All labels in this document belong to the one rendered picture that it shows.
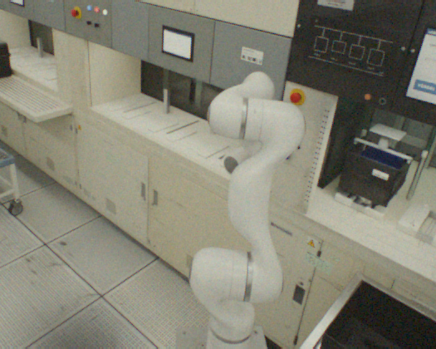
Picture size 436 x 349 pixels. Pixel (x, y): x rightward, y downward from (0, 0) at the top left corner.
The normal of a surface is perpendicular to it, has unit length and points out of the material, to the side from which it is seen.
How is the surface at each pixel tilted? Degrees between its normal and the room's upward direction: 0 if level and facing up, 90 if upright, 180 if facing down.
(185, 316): 0
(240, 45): 90
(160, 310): 0
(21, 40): 90
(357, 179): 90
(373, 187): 90
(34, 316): 0
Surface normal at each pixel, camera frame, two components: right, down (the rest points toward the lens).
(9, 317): 0.07, -0.89
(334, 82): -0.65, 0.30
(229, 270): 0.00, -0.45
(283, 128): -0.04, 0.11
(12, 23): 0.76, 0.35
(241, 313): 0.43, -0.59
